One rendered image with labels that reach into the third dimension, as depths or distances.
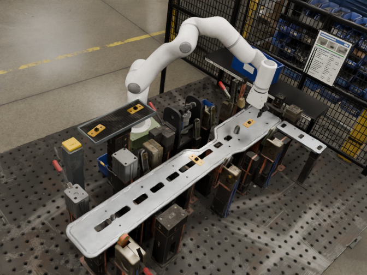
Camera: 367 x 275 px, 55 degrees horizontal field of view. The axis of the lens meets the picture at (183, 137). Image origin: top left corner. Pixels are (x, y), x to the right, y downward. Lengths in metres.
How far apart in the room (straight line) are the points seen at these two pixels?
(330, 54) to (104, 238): 1.66
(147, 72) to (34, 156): 0.85
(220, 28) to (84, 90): 2.42
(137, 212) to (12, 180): 0.84
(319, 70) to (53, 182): 1.72
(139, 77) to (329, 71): 1.17
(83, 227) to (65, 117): 2.17
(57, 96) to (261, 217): 2.55
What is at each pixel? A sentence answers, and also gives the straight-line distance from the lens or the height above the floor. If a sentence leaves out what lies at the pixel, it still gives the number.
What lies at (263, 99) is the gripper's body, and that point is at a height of 1.21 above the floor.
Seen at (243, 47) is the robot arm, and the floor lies 1.49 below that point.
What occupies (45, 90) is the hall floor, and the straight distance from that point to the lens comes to 3.97.
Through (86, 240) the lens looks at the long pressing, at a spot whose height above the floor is 1.00.
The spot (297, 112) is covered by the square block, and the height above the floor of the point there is 1.06.
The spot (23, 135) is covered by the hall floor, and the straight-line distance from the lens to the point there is 3.46.
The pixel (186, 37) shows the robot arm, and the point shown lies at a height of 1.51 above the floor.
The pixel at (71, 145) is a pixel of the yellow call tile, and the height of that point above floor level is 1.16.
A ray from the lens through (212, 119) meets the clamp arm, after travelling 2.01.
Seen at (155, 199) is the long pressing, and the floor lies 1.00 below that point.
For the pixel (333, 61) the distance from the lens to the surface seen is 2.35.
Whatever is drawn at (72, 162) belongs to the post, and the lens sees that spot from 1.65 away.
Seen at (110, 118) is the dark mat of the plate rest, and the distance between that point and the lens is 1.74.
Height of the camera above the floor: 2.27
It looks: 42 degrees down
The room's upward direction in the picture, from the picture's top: 10 degrees clockwise
